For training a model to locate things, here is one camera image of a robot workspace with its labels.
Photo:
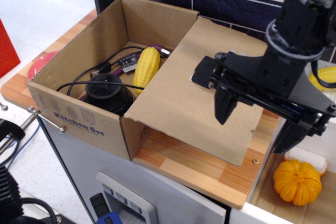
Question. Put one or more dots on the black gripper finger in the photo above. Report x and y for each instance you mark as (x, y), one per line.
(225, 102)
(290, 135)

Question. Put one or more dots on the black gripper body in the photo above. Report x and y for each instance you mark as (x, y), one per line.
(277, 82)

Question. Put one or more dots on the brown cardboard Kitchen Set box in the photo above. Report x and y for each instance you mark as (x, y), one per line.
(171, 103)

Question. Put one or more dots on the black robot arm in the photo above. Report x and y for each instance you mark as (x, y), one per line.
(304, 28)

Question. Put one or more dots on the orange and white toy slice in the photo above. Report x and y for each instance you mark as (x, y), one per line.
(317, 161)

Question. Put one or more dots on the yellow corn in sink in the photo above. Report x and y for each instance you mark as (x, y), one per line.
(327, 75)

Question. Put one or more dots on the orange plastic pumpkin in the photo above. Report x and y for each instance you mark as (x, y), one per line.
(297, 182)

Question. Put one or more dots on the yellow plastic corn cob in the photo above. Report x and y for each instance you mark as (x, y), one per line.
(146, 68)

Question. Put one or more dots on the purple device with label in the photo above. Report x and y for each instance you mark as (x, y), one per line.
(118, 67)

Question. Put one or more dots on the black round webcam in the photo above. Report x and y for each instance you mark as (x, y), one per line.
(104, 91)

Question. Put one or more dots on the grey toy oven panel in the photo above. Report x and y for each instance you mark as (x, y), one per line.
(130, 207)

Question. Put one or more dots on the pink plastic plate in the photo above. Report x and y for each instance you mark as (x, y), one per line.
(38, 64)

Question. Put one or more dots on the red box at left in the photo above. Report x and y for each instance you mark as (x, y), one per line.
(9, 56)

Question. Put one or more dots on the metal clamp with black handle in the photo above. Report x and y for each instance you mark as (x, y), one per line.
(17, 132)

